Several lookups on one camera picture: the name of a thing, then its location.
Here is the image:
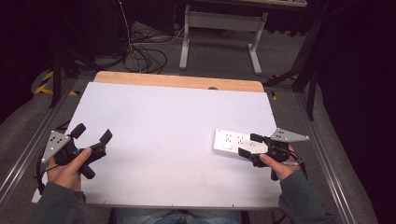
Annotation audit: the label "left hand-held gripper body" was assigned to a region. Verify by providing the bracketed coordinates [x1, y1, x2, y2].
[40, 130, 108, 180]

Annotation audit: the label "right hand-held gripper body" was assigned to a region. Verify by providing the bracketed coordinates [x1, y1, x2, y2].
[252, 127, 310, 182]

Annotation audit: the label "white power strip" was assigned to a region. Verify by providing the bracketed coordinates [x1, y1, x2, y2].
[212, 128, 269, 156]

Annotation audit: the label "person's left hand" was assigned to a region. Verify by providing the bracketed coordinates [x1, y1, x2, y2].
[46, 147, 93, 192]

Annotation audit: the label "person's right hand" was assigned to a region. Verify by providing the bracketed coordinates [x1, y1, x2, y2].
[259, 145, 303, 182]

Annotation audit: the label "black metal stand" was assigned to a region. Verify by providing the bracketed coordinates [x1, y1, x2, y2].
[262, 18, 321, 121]
[49, 18, 104, 109]

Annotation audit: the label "white table cover board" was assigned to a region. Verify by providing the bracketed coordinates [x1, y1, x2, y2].
[31, 81, 283, 209]

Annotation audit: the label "yellow black floor tape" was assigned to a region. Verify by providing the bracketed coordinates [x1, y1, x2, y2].
[33, 70, 80, 97]

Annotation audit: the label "wooden table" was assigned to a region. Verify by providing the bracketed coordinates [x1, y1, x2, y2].
[92, 70, 265, 93]

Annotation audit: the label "person's legs in jeans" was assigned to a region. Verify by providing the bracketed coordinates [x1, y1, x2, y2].
[115, 208, 243, 224]

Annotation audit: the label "aluminium rail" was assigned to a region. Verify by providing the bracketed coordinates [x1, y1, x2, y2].
[293, 92, 358, 224]
[0, 77, 78, 203]

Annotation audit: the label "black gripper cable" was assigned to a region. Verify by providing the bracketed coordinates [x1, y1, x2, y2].
[33, 148, 60, 196]
[288, 148, 308, 182]

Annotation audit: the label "black cable bundle on floor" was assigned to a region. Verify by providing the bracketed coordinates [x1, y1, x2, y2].
[122, 26, 169, 75]

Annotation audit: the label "white cable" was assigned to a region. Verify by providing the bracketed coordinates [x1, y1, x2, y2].
[118, 0, 186, 73]

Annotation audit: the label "white metal desk frame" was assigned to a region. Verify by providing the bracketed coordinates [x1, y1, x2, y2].
[178, 3, 269, 76]

